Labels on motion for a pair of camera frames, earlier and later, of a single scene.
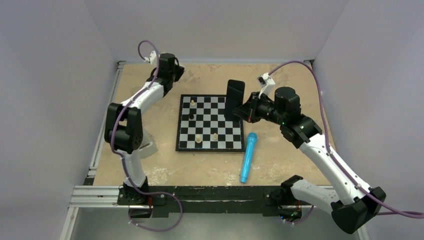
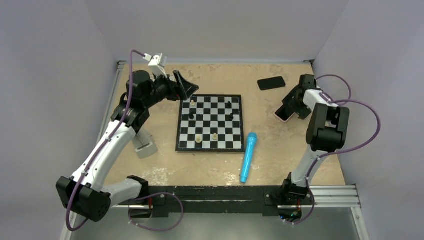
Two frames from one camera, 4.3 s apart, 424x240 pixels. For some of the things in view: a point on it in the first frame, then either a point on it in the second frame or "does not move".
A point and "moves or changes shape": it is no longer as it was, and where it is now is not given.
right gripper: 248,111 -> 302,112
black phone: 235,98 moves or changes shape
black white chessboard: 202,126 does not move
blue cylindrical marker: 251,142 does not move
